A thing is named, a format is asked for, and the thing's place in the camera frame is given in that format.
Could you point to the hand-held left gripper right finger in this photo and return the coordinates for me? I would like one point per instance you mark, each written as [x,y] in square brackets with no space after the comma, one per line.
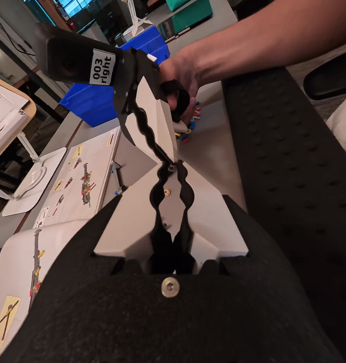
[218,227]

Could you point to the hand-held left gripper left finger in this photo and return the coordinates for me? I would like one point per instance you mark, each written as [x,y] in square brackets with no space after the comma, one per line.
[124,227]

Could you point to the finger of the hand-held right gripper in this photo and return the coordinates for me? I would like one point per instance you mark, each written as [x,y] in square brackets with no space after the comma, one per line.
[158,122]
[136,133]

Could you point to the long grey lego beam assembly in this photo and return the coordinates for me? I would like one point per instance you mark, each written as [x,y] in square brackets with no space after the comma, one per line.
[116,170]

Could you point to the tan lego gear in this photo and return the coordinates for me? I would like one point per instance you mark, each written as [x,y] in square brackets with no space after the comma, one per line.
[167,192]

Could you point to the pile of small lego pins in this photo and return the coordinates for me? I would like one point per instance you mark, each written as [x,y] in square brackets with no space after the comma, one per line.
[187,137]

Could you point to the open lego instruction booklet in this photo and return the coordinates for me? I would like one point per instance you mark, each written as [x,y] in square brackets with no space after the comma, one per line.
[85,170]

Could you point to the person's right hand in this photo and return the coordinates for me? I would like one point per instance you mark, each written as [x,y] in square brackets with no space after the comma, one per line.
[184,71]

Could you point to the blue plastic bin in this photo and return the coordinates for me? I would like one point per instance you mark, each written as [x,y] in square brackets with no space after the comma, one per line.
[88,102]

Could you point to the wooden board document stand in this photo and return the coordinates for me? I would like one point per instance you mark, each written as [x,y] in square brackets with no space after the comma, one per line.
[135,22]
[34,175]

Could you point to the printed instruction sheet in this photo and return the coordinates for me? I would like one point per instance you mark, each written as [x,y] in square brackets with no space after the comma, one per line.
[3,119]

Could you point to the black foam pad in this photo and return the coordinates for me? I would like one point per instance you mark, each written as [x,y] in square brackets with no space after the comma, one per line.
[275,141]

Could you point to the teal felt bag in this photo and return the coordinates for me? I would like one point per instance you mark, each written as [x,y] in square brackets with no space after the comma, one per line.
[195,14]

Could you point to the person's white shirt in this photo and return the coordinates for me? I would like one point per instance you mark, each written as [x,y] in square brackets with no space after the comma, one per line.
[343,127]

